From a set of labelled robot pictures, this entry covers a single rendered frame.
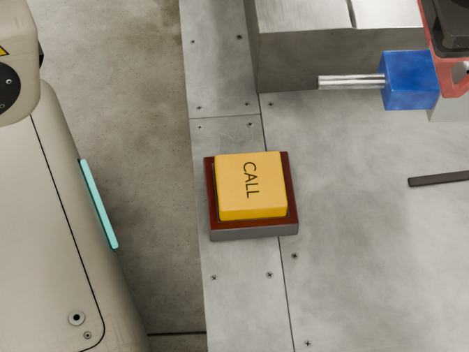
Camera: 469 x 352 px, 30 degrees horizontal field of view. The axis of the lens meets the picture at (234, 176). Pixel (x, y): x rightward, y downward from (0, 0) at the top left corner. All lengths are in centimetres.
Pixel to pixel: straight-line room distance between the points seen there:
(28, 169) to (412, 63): 88
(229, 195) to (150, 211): 98
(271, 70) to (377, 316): 26
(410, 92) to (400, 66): 3
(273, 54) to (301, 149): 9
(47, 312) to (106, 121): 63
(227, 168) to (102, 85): 117
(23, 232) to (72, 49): 69
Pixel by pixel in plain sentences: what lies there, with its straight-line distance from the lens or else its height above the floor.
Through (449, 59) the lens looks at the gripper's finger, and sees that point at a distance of 65.
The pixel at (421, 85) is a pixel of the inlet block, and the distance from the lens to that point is 72.
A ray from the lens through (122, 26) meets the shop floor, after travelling 205.
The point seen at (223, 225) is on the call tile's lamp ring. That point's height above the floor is 82.
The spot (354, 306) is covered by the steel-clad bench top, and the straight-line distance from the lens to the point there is 77.
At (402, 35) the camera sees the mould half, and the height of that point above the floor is 87.
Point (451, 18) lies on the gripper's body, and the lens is 64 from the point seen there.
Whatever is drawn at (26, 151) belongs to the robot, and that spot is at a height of 28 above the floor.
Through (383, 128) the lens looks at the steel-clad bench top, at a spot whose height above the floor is 80.
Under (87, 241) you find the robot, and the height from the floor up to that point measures 28.
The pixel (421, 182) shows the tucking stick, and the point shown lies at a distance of 84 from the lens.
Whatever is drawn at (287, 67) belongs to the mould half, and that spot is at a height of 84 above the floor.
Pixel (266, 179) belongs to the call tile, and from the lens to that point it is 78.
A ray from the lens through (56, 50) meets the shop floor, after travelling 202.
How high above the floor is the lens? 149
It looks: 57 degrees down
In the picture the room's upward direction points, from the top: 1 degrees clockwise
